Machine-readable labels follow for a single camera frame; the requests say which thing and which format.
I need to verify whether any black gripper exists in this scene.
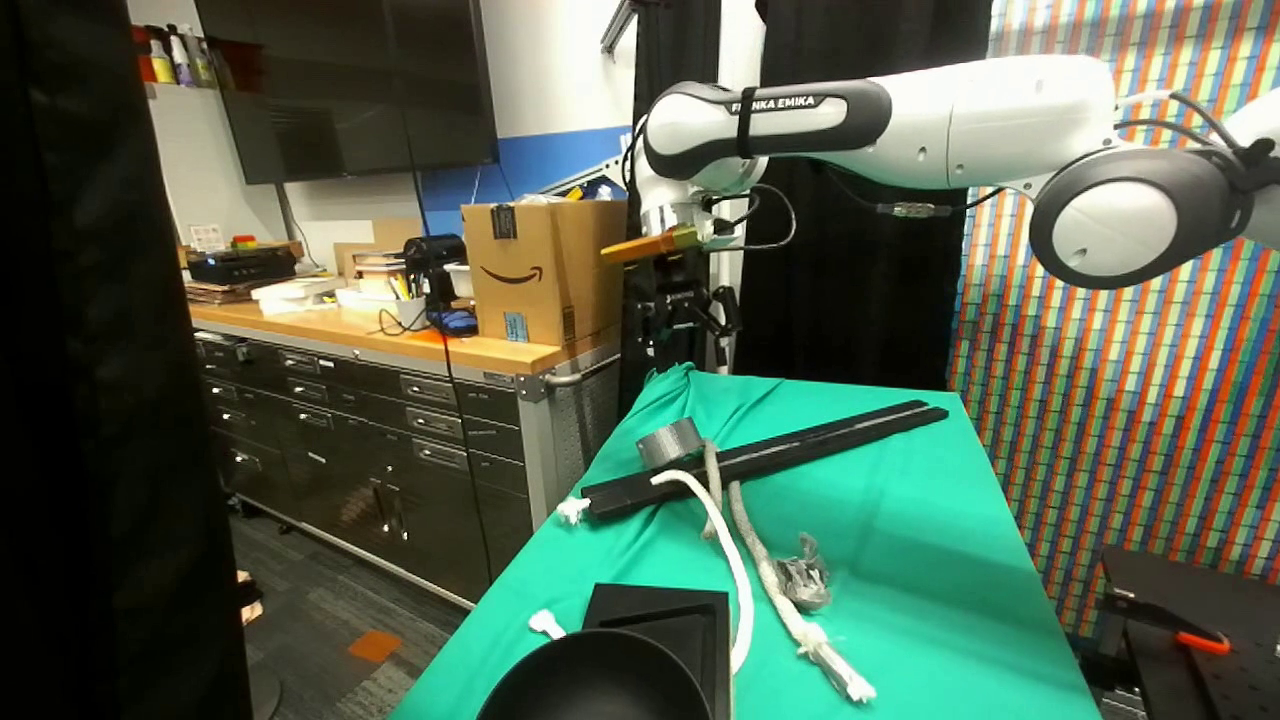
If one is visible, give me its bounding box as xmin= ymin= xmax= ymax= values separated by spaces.
xmin=621 ymin=253 xmax=738 ymax=397

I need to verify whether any black bowl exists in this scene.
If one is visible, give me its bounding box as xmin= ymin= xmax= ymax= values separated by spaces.
xmin=477 ymin=628 xmax=718 ymax=720

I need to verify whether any white vertical pole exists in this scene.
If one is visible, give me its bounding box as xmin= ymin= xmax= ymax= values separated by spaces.
xmin=703 ymin=0 xmax=764 ymax=381

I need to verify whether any long black bar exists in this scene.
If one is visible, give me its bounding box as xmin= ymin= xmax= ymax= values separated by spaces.
xmin=575 ymin=397 xmax=950 ymax=525

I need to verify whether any brown shipping box with smile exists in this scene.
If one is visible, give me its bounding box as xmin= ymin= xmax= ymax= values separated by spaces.
xmin=460 ymin=197 xmax=631 ymax=358

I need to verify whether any black curtain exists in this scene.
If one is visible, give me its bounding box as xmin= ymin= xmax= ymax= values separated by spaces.
xmin=634 ymin=0 xmax=996 ymax=391
xmin=0 ymin=0 xmax=257 ymax=720

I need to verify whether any crumpled silver foil piece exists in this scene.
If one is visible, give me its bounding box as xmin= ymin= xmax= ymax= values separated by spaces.
xmin=775 ymin=533 xmax=841 ymax=616

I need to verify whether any black square tray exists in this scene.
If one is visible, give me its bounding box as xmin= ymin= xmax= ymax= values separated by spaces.
xmin=580 ymin=578 xmax=737 ymax=720

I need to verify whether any black benchtop device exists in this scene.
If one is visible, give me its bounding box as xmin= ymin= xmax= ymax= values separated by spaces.
xmin=396 ymin=231 xmax=472 ymax=334

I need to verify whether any green tablecloth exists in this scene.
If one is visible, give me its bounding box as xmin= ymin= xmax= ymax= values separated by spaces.
xmin=392 ymin=363 xmax=1103 ymax=720

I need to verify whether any workbench cabinet with wooden top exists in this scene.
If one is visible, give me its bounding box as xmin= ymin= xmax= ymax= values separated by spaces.
xmin=183 ymin=295 xmax=629 ymax=608

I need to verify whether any white plastic container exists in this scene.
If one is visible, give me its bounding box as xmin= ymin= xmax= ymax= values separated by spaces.
xmin=248 ymin=273 xmax=351 ymax=322

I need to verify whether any black tool tray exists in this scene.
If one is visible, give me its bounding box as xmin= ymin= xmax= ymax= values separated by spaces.
xmin=183 ymin=236 xmax=305 ymax=289

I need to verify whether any colourful striped backdrop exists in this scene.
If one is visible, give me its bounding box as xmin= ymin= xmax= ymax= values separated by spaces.
xmin=948 ymin=0 xmax=1280 ymax=644

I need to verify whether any cluster of small bottles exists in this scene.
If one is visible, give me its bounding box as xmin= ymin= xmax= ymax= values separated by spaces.
xmin=131 ymin=18 xmax=221 ymax=89

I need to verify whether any black perforated side table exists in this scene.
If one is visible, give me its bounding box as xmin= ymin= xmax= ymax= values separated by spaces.
xmin=1092 ymin=541 xmax=1280 ymax=720

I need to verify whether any thin white smooth cord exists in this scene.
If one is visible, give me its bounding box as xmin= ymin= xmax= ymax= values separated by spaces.
xmin=523 ymin=462 xmax=758 ymax=674

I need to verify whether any black cable with grey plug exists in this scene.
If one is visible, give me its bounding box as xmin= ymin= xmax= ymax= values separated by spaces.
xmin=872 ymin=185 xmax=1011 ymax=228

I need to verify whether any white braided rope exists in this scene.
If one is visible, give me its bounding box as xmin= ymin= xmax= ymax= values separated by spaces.
xmin=550 ymin=441 xmax=885 ymax=710

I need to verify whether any black wall television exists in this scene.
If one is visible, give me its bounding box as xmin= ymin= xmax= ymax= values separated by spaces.
xmin=191 ymin=0 xmax=501 ymax=186

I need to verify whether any tool with orange handle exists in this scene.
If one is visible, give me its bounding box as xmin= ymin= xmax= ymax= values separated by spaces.
xmin=1099 ymin=589 xmax=1237 ymax=660

